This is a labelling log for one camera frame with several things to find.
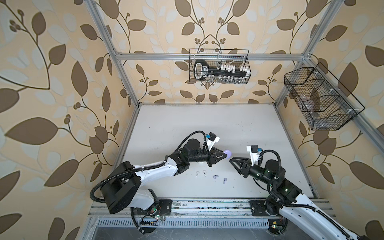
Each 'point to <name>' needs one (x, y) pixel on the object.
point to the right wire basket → (326, 104)
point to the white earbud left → (197, 174)
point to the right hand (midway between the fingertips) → (232, 162)
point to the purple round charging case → (228, 152)
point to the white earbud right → (204, 172)
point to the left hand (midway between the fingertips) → (226, 155)
